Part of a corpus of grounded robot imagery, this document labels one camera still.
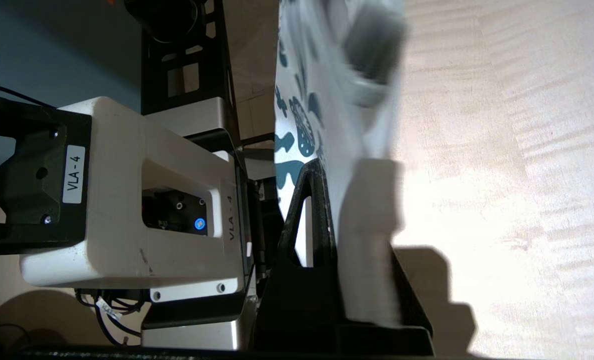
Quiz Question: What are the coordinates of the white grey robot base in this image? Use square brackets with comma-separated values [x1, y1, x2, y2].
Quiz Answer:
[0, 0, 280, 353]

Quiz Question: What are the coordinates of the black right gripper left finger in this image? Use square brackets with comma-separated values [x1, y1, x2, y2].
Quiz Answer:
[251, 158, 348, 357]

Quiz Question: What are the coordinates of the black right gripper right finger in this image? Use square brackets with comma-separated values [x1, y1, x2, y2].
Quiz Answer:
[346, 240, 435, 357]

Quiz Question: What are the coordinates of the white horse-print pouch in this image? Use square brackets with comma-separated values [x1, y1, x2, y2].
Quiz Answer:
[274, 0, 408, 327]

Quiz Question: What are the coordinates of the beige wooden shelf unit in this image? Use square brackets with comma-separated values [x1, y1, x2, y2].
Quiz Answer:
[387, 0, 594, 360]

